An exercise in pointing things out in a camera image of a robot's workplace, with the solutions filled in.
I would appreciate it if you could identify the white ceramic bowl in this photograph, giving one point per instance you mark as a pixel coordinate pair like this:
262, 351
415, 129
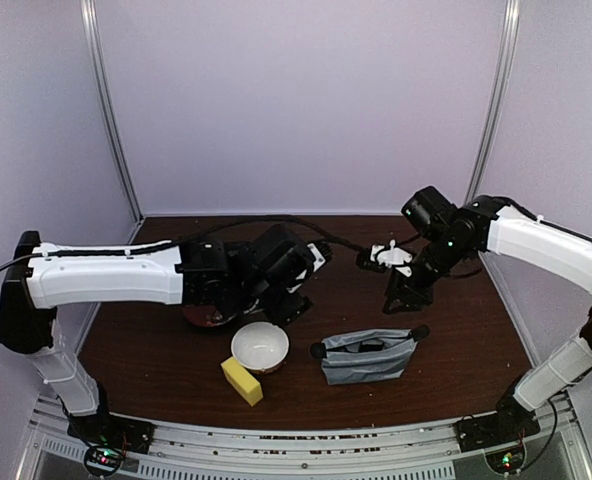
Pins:
260, 347

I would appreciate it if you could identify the yellow sponge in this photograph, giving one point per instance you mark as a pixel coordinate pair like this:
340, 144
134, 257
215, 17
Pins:
242, 381

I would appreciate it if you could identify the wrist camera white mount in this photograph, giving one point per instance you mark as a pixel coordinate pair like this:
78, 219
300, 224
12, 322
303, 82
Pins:
380, 258
322, 253

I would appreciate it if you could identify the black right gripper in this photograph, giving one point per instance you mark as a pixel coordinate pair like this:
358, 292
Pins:
416, 295

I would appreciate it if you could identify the red floral plate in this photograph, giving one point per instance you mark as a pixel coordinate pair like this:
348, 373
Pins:
208, 317

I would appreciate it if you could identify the right aluminium corner post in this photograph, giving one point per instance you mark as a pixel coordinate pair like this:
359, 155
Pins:
500, 81

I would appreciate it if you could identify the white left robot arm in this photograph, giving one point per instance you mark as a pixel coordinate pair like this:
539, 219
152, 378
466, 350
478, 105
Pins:
233, 278

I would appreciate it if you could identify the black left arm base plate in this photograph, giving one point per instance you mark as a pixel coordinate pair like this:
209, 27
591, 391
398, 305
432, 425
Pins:
108, 430

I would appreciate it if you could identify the left aluminium corner post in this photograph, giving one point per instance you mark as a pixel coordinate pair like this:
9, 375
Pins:
94, 42

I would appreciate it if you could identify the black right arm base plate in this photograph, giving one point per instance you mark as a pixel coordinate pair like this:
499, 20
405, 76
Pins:
494, 429

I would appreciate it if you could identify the aluminium corner post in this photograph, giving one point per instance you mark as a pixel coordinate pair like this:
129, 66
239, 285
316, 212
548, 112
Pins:
94, 42
500, 81

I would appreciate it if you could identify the grey zip pouch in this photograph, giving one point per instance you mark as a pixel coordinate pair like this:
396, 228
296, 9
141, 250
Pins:
342, 364

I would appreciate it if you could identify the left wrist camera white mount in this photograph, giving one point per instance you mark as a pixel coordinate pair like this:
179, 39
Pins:
322, 253

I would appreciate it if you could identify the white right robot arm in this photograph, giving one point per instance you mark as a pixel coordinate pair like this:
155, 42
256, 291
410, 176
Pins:
502, 227

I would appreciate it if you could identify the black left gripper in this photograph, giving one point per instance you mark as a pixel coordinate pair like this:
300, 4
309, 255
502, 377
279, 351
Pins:
287, 313

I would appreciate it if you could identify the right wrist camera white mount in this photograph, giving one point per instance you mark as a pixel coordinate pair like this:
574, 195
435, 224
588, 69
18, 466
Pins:
380, 258

